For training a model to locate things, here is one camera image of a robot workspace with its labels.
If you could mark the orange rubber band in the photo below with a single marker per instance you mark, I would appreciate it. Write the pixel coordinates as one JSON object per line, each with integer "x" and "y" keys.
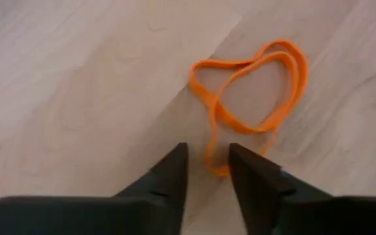
{"x": 240, "y": 127}
{"x": 220, "y": 171}

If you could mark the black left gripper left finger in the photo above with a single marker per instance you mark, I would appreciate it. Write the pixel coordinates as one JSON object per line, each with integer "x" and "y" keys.
{"x": 126, "y": 215}

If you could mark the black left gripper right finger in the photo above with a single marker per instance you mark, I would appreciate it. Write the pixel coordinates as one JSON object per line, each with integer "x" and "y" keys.
{"x": 289, "y": 215}

